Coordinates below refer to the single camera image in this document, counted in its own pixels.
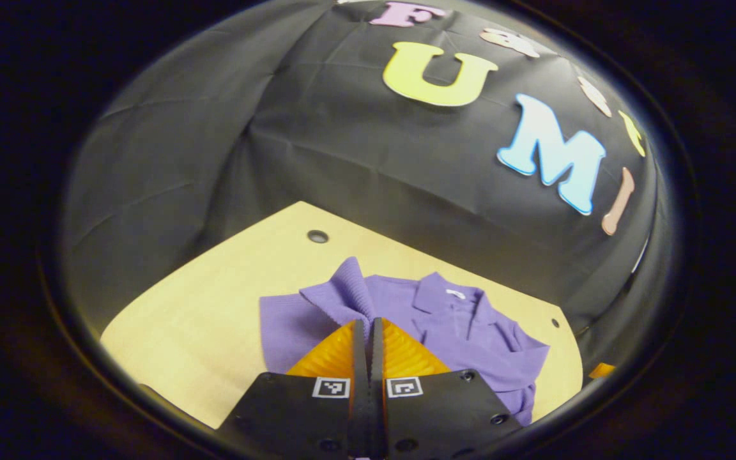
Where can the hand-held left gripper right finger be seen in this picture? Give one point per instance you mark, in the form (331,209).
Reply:
(376,358)

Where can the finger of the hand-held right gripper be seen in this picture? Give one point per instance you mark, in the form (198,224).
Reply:
(601,370)

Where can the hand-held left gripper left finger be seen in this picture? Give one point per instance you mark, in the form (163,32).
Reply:
(360,358)

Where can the purple knit shirt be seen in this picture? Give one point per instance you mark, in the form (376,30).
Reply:
(457,332)

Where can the large black table grommet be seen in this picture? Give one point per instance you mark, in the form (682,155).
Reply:
(317,236)

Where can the black backdrop cloth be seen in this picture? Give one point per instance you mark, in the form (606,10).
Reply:
(342,147)

